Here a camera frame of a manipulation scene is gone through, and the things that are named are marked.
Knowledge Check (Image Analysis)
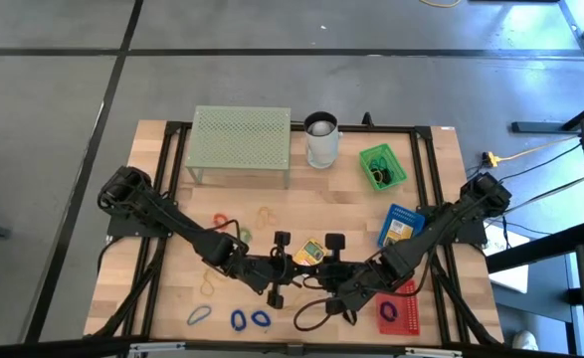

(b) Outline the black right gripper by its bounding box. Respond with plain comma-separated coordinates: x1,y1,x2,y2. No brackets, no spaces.
306,232,387,315

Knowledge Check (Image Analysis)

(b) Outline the yellow floor cable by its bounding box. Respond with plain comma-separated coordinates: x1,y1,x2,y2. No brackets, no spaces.
418,0,465,9

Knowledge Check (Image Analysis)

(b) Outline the thin yellow rubber band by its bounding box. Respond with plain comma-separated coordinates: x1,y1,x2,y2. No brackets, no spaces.
255,205,279,231

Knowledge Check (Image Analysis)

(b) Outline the large yellow rubber band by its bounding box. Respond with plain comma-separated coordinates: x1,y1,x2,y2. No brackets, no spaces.
285,290,325,310

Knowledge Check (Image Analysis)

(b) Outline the green plastic basket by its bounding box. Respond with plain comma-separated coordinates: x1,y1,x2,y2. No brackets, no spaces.
358,142,409,193

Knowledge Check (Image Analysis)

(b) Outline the purple rubber band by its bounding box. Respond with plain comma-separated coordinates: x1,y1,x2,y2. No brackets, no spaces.
379,300,400,323

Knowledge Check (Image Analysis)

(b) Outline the Crayola crayon box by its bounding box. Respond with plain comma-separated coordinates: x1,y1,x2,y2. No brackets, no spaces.
292,237,330,268
384,218,415,253

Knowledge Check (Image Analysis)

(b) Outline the black table frame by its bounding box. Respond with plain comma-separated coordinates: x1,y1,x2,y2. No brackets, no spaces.
86,120,505,349

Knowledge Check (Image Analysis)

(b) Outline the silver camera mount bar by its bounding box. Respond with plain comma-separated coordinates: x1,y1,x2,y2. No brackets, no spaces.
126,339,465,358

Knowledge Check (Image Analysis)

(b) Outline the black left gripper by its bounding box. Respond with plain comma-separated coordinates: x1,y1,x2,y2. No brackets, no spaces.
231,231,308,309

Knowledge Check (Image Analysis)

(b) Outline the blue plastic basket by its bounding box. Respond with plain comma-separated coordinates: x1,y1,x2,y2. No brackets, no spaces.
376,202,427,258

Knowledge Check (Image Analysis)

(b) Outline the red plastic basket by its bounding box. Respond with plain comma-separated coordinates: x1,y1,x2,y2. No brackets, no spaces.
373,277,422,337

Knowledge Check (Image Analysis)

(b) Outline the white paper sheet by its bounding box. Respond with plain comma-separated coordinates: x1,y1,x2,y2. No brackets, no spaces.
485,233,530,294

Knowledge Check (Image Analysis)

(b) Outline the green perforated metal shelf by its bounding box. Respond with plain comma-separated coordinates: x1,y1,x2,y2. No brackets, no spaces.
184,104,292,190

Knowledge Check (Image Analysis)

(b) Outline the white cup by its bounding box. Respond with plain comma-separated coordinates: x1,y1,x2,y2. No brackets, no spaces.
302,110,344,170

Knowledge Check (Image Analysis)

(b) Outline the black desk frame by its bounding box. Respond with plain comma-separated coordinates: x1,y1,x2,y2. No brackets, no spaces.
485,91,584,358

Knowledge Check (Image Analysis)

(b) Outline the blue coil wristband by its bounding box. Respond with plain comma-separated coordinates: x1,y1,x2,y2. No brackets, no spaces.
229,308,249,333
250,309,273,328

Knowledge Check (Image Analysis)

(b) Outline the slate blue rubber band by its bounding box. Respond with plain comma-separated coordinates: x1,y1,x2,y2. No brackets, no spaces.
186,303,214,327

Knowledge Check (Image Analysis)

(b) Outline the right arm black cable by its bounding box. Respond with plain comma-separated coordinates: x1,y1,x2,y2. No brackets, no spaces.
292,296,333,333

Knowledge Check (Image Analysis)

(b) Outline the white floor cable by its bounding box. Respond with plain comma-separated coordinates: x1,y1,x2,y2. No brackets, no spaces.
507,163,584,213

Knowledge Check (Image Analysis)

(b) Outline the black floor cable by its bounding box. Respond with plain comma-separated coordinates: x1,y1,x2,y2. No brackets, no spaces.
499,142,584,184

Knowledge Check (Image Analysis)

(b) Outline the yellow extension cord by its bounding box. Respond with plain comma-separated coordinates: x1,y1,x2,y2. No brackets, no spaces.
481,136,579,169

